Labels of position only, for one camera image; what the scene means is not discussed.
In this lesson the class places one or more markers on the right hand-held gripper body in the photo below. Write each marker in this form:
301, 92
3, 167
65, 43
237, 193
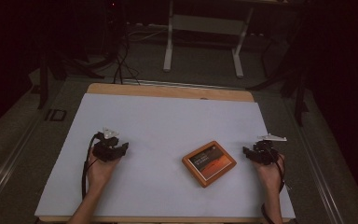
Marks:
265, 152

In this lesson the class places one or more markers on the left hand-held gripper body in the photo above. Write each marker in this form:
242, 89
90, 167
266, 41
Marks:
104, 149

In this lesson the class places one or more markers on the wooden picture frame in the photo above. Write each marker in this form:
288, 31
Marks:
209, 164

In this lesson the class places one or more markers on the person's left hand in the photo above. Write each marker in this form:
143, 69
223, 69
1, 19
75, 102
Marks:
101, 171

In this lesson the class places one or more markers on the person's right hand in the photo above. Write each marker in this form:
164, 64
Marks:
268, 175

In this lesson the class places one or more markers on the white table sheet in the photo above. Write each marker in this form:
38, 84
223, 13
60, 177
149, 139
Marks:
167, 124

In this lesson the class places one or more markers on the wooden table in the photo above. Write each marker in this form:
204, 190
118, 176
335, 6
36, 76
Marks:
167, 91

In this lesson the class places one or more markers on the black stand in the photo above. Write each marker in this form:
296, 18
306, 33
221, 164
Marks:
48, 74
298, 90

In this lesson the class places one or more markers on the white power strip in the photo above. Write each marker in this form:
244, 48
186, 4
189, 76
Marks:
147, 26

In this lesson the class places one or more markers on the white metal stand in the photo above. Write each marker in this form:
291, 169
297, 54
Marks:
205, 25

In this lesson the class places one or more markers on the metal floor rail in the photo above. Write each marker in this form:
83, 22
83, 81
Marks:
9, 165
180, 84
317, 161

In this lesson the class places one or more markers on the black floor bracket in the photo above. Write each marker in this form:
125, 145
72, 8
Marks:
56, 115

